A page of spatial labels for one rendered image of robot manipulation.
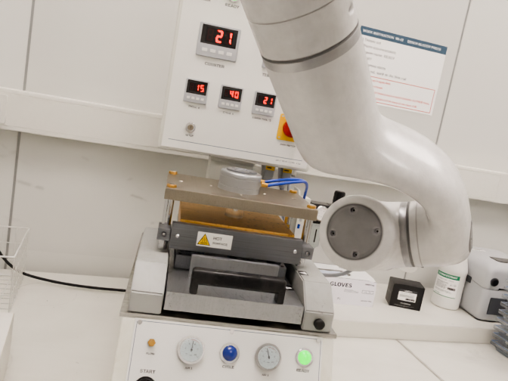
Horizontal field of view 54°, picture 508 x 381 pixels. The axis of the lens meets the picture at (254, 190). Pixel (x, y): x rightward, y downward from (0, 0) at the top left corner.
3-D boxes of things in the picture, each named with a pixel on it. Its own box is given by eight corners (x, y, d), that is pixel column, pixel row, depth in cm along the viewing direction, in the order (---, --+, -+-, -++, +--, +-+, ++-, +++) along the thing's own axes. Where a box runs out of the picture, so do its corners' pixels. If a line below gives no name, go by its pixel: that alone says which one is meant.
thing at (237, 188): (162, 209, 109) (171, 150, 107) (298, 227, 114) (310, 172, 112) (157, 239, 85) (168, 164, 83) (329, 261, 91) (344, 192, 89)
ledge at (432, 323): (243, 286, 148) (246, 272, 148) (476, 304, 173) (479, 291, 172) (274, 333, 120) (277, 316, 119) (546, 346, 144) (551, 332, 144)
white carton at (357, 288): (282, 283, 144) (286, 258, 143) (356, 290, 149) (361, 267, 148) (292, 299, 132) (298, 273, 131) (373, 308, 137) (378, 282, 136)
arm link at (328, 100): (446, -20, 43) (474, 224, 61) (272, 23, 49) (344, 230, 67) (447, 30, 36) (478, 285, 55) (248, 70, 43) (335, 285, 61)
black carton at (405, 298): (385, 298, 147) (389, 275, 146) (414, 303, 147) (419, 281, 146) (388, 305, 141) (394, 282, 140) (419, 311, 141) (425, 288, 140)
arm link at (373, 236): (416, 203, 64) (345, 209, 68) (400, 189, 52) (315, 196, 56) (421, 270, 63) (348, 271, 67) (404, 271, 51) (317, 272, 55)
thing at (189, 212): (177, 218, 103) (184, 172, 101) (280, 232, 107) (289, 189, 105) (176, 241, 86) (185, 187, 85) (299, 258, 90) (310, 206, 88)
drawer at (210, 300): (167, 255, 106) (172, 220, 104) (268, 268, 109) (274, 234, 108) (162, 314, 77) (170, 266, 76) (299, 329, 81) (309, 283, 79)
